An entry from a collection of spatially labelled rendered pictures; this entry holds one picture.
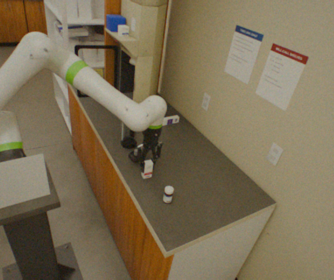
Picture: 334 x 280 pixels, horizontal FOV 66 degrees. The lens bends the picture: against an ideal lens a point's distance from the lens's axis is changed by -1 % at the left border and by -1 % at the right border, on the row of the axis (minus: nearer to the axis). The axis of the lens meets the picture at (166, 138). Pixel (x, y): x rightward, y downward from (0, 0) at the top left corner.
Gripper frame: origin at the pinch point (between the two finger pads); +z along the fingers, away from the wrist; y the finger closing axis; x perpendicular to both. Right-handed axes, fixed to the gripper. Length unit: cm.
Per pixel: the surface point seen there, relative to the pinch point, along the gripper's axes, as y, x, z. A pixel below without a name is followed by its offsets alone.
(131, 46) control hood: -11, -62, -43
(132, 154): 1.1, -18.6, 6.7
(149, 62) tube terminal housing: -24, -63, -33
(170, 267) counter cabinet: 4.0, 42.8, 25.2
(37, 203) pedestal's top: 54, -1, 10
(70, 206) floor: 34, -76, 104
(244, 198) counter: -46, 30, 10
